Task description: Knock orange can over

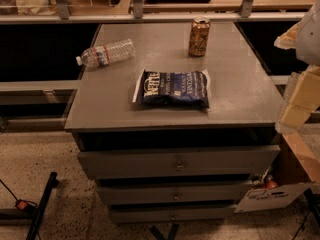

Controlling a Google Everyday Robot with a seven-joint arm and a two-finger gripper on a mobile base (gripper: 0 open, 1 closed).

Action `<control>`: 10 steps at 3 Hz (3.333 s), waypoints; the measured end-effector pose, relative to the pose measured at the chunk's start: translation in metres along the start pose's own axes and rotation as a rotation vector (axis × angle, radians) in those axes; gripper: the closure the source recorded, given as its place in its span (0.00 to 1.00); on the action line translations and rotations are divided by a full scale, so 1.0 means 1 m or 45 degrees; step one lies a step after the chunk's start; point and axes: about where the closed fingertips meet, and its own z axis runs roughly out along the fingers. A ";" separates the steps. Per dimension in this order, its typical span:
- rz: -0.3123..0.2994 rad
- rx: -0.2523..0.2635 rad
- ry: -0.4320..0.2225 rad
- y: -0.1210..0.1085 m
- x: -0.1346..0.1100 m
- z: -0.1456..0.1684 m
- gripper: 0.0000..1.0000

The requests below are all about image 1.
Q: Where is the blue Kettle chips bag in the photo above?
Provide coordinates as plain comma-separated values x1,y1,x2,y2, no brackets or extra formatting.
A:
132,70,211,109

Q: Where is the grey drawer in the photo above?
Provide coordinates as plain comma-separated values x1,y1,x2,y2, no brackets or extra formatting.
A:
97,181,251,205
108,204,236,224
78,145,280,179

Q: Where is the orange soda can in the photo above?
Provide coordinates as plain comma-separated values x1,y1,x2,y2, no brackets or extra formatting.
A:
189,17,211,57

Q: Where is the black stand leg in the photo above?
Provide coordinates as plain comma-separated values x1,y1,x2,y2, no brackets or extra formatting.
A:
26,172,59,240

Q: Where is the grey drawer cabinet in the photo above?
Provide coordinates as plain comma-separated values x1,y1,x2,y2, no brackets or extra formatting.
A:
65,22,282,213

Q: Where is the bottom grey drawer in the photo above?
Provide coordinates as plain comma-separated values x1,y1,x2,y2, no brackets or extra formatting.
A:
108,204,236,224

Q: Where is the cardboard box on floor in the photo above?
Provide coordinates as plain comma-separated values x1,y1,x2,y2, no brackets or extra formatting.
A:
235,132,320,213

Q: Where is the orange cable clip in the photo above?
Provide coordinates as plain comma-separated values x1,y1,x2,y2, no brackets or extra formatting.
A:
15,199,37,213

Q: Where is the top grey drawer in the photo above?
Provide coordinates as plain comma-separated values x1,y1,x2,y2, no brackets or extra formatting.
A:
78,145,280,179

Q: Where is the orange can in box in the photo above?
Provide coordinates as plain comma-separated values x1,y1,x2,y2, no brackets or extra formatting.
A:
264,174,278,189

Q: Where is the middle grey drawer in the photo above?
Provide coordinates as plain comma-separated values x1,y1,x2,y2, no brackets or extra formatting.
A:
97,181,251,205

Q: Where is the metal railing frame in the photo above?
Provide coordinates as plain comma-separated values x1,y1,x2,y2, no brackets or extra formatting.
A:
0,0,319,24

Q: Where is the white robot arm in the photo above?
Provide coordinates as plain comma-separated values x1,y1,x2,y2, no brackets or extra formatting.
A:
274,1,320,134

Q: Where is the clear plastic water bottle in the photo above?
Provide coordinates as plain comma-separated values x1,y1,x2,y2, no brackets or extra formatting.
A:
76,39,135,67

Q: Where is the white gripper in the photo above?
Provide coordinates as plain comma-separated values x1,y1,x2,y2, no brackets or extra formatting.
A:
274,23,320,134

